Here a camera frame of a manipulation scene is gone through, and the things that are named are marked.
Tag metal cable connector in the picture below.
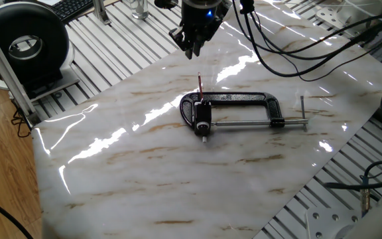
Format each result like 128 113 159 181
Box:
359 175 373 216

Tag silver mounting plate with holes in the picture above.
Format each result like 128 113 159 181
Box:
305 208 361 239
315 6 348 33

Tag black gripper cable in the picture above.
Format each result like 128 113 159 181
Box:
232 0 382 83

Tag black floor cable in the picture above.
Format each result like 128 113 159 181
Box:
0 187 34 239

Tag marble pattern mat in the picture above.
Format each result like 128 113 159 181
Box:
31 0 382 239

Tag black looped cable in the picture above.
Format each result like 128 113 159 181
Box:
323 160 382 193

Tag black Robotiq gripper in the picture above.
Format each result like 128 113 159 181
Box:
168 0 231 60

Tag aluminium frame post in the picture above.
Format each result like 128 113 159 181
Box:
92 0 112 26
0 13 42 126

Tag black cable by post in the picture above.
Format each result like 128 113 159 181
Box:
10 106 32 139

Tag black keyboard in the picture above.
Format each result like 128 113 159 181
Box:
50 0 96 23

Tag clear drinking glass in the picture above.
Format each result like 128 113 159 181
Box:
129 0 150 20

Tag black C-clamp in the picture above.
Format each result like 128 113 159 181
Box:
179 91 309 132

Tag black white crank pencil sharpener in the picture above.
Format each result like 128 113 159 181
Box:
192 101 213 143

